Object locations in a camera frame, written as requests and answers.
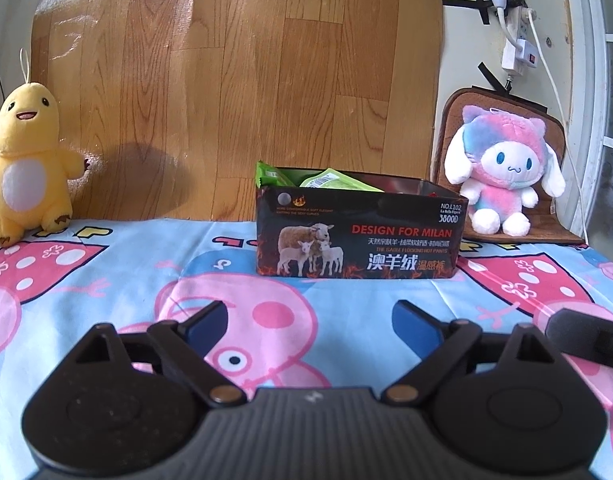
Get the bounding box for white power cable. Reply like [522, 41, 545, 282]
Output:
[527, 12, 590, 242]

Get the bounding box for white window frame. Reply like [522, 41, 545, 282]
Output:
[561, 0, 613, 257]

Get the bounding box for wood-grain wall sheet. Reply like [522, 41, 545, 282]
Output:
[31, 0, 445, 223]

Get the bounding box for pink and blue plush toy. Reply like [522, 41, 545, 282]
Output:
[447, 105, 567, 237]

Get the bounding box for yellow plush duck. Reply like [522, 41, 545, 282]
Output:
[0, 49, 87, 248]

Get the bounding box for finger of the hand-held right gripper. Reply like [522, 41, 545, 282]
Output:
[544, 309, 613, 377]

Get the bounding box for cartoon pig printed blanket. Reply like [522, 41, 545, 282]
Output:
[0, 217, 613, 480]

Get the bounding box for brown seat cushion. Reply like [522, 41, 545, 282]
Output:
[431, 87, 590, 246]

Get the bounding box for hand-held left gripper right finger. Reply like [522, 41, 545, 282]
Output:
[381, 300, 567, 407]

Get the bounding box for bright green snack packet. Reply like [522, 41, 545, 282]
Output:
[256, 160, 298, 189]

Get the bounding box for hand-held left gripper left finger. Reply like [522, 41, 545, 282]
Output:
[61, 301, 247, 408]

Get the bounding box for black printed cardboard box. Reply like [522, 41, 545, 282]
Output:
[256, 166, 470, 280]

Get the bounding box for white power strip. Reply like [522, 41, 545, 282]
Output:
[501, 0, 540, 76]

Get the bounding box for green pea snack packet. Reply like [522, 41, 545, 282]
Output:
[299, 169, 386, 194]

